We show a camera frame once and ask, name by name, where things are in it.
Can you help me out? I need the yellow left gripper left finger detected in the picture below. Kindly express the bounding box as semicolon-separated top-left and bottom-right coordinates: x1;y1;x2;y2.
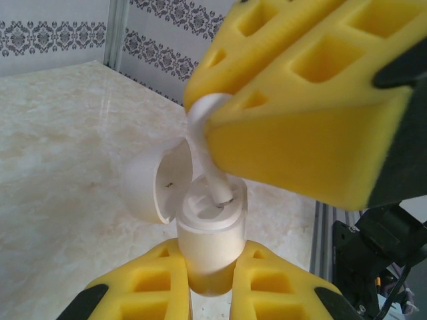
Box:
58;238;191;320

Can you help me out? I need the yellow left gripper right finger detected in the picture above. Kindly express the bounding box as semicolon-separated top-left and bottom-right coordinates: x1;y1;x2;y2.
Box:
230;241;364;320

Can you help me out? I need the white wireless earbud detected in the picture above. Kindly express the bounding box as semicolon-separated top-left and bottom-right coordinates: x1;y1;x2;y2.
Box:
186;93;236;209

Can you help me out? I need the white earbud charging case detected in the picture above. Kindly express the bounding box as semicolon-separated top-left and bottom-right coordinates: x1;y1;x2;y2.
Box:
125;139;250;299

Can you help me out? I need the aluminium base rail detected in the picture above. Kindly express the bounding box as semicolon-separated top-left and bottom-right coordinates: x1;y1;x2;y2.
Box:
310;199;338;277

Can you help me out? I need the aluminium frame post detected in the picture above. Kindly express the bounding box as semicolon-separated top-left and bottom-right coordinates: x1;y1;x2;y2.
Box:
103;0;131;73

